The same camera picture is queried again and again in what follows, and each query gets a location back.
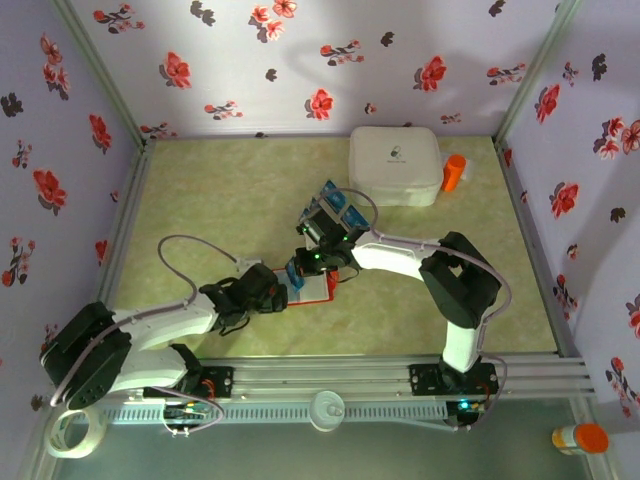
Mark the blue plastic card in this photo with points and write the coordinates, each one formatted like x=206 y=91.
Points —
x=305 y=217
x=315 y=204
x=294 y=281
x=332 y=196

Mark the red card holder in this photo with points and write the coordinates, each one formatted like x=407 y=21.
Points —
x=315 y=292

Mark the teal plastic card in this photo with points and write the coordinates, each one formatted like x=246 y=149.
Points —
x=356 y=216

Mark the clear acrylic card stand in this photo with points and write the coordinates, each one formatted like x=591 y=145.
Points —
x=327 y=187

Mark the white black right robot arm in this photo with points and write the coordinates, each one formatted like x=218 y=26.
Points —
x=390 y=255

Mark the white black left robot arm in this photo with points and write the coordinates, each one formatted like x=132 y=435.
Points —
x=170 y=320

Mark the white zip case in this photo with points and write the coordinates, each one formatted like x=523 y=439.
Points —
x=395 y=170

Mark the white round lid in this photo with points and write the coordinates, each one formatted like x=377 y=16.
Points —
x=320 y=420

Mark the green controller board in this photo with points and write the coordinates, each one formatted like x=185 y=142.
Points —
x=185 y=410
x=465 y=412

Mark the orange pill bottle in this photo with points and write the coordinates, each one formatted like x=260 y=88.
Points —
x=454 y=172

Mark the clear plastic bag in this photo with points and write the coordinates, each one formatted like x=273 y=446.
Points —
x=470 y=167

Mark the clear tape roll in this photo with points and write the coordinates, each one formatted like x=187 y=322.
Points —
x=100 y=430

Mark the bottle with orange lid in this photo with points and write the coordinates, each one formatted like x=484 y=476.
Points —
x=590 y=439

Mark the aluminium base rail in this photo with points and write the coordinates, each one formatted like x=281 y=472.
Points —
x=325 y=375

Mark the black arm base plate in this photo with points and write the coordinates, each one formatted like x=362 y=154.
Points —
x=222 y=382
x=422 y=380

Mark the aluminium side rail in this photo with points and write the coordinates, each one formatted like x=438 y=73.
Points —
x=127 y=210
x=535 y=250

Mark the aluminium frame post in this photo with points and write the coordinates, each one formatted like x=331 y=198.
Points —
x=540 y=65
x=100 y=75

